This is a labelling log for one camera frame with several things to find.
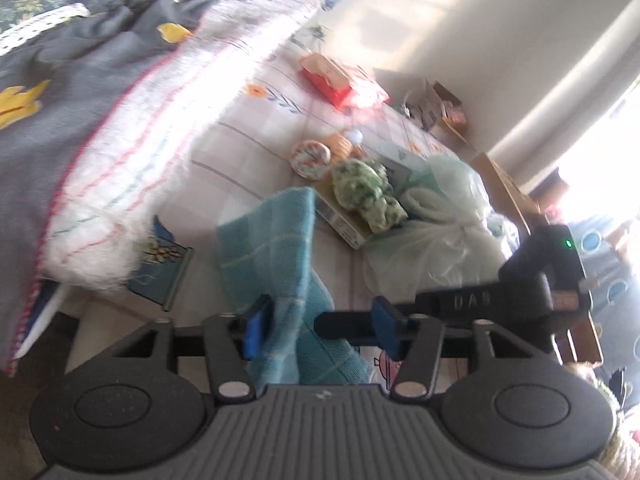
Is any teal checked towel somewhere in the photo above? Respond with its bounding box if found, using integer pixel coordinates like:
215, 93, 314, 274
215, 188, 372, 389

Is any person's right hand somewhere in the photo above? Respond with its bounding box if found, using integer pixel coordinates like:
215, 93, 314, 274
563, 363, 611, 394

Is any large open cardboard box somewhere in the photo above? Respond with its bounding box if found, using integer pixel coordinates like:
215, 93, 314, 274
470, 153, 603, 367

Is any blue hanging organizer with circles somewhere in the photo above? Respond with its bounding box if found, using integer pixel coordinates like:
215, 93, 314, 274
570, 218, 639, 410

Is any translucent plastic bag of cloth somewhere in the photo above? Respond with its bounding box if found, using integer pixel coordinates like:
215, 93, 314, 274
363, 155, 520, 302

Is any green patterned sock bundle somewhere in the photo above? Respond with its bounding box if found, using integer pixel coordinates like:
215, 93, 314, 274
331, 158, 408, 234

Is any flat box under socks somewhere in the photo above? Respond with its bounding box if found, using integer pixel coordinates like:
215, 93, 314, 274
314, 158, 409, 250

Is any round patterned sock roll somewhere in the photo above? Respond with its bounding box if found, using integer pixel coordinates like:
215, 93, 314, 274
290, 140, 331, 181

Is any orange knitted ball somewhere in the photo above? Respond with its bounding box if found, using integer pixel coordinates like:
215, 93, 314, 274
321, 129, 363, 164

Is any small cardboard box with clutter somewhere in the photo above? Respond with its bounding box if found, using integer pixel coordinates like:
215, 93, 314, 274
401, 80, 469, 136

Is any white striped blanket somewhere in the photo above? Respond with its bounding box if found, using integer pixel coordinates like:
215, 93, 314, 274
13, 0, 320, 363

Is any red tissue pack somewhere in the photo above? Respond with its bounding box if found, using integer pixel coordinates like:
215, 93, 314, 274
299, 52, 390, 110

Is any grey quilt with yellow prints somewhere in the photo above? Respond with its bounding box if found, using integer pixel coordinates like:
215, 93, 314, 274
1, 0, 221, 374

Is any green floral pillow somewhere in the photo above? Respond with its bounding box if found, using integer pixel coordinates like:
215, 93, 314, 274
0, 0, 90, 56

